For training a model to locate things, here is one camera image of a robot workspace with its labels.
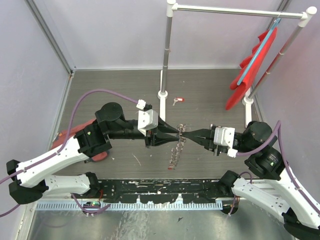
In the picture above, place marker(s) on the metal disc with keyrings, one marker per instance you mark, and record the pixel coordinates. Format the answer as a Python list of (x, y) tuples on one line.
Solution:
[(176, 151)]

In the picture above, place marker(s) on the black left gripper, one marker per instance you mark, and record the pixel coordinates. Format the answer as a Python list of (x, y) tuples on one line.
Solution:
[(158, 136)]

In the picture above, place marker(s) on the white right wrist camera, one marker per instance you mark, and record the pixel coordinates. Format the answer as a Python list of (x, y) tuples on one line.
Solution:
[(224, 137)]

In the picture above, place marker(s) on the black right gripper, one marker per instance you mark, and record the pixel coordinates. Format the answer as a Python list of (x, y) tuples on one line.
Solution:
[(207, 140)]

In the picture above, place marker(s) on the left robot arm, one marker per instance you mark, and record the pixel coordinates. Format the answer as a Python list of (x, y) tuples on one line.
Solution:
[(35, 178)]

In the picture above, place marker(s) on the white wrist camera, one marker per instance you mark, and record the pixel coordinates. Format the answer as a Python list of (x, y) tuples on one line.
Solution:
[(148, 118), (224, 137)]

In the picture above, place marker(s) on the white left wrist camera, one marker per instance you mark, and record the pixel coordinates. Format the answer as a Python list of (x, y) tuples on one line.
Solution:
[(148, 118)]

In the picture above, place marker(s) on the white clothes rack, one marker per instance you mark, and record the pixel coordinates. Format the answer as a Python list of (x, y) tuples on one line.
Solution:
[(248, 99)]

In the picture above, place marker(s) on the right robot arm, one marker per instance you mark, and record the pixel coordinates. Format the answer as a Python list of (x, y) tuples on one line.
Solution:
[(293, 206)]

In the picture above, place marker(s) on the red cloth on hanger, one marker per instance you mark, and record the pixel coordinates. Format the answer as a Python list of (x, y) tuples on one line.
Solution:
[(240, 90)]

